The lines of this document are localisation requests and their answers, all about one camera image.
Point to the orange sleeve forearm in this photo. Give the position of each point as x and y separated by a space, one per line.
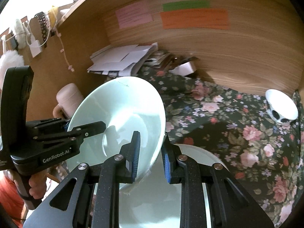
11 201

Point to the small white box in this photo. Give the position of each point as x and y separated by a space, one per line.
184 69

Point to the white charger with cable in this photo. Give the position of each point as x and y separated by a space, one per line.
34 44

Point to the mint green plate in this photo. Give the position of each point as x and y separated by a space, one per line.
152 202

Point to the black lace headband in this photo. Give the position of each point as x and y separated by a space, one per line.
44 26

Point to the white fluffy earmuffs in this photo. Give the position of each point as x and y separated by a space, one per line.
11 58

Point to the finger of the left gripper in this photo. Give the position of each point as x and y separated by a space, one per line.
48 141
51 125

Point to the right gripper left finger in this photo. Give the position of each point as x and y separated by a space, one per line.
89 195

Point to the white bowl black spots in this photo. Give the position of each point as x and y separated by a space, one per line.
280 107

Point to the pink sticky note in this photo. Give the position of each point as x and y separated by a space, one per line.
133 15

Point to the orange sticky note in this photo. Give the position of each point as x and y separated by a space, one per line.
212 18

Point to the mint green bowl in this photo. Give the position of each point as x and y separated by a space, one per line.
125 105

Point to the floral dark green cloth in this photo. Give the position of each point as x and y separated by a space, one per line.
265 157

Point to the wooden shelf board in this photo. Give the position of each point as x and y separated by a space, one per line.
86 9

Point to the green sticky note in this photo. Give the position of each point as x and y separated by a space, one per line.
189 4

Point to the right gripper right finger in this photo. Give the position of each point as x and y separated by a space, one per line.
210 195

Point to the stack of white papers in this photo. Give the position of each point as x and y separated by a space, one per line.
123 60

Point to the left hand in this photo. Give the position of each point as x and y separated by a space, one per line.
37 184

